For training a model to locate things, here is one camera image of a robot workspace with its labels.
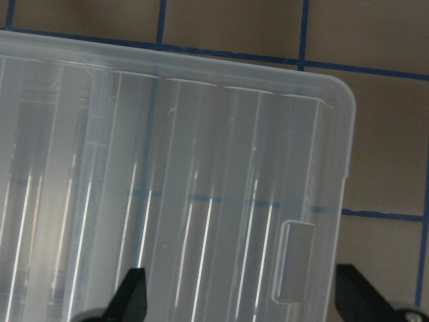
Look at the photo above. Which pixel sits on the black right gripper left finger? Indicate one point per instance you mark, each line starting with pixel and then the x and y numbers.
pixel 129 303

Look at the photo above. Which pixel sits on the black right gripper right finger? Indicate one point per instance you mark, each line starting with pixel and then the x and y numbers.
pixel 357 300

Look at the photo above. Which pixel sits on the clear ribbed box lid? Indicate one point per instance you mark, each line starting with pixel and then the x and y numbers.
pixel 223 180

